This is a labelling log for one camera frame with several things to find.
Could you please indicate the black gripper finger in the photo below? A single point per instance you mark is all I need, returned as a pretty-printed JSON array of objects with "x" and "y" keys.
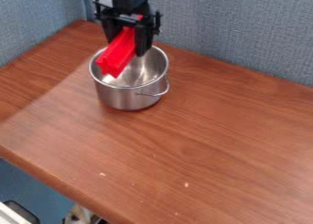
[
  {"x": 143, "y": 37},
  {"x": 112, "y": 27}
]

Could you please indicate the metal pot with handle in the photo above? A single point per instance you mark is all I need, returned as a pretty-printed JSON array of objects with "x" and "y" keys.
[{"x": 140, "y": 85}]

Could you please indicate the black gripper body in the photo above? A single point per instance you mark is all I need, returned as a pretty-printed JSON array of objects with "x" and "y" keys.
[{"x": 130, "y": 11}]

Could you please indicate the red plastic block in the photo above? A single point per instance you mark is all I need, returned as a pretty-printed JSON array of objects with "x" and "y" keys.
[{"x": 118, "y": 54}]

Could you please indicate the white object under table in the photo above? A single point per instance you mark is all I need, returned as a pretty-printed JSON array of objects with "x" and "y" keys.
[{"x": 79, "y": 215}]

